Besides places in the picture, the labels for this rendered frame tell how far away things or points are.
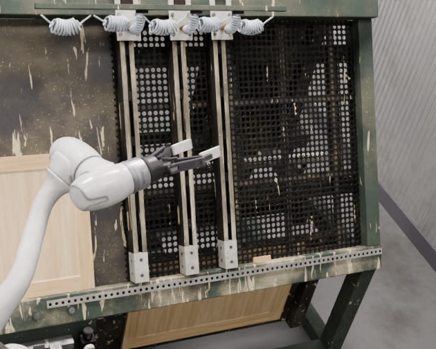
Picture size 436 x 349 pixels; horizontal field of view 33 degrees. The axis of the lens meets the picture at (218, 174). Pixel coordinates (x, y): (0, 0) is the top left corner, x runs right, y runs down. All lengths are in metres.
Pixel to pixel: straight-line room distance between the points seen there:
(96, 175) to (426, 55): 3.62
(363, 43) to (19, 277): 2.22
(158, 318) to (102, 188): 1.82
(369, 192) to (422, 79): 1.76
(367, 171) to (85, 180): 1.99
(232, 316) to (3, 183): 1.49
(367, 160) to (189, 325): 1.21
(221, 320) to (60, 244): 1.15
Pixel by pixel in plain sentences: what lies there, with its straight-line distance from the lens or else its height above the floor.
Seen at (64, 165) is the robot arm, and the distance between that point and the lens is 1.99.
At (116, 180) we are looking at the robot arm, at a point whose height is 1.95.
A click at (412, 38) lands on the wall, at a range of 5.33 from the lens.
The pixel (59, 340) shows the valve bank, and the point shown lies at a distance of 3.09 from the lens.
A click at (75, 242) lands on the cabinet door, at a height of 1.05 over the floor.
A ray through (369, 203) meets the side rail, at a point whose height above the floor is 1.08.
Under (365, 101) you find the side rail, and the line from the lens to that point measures 3.61.
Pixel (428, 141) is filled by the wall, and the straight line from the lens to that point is 5.19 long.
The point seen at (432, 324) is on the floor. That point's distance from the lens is 4.83.
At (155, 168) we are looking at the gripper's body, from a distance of 1.97.
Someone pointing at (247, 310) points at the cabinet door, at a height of 0.37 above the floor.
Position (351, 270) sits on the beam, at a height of 0.82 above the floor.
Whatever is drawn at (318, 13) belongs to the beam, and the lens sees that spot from 3.43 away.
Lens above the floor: 3.09
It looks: 35 degrees down
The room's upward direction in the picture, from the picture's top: 14 degrees clockwise
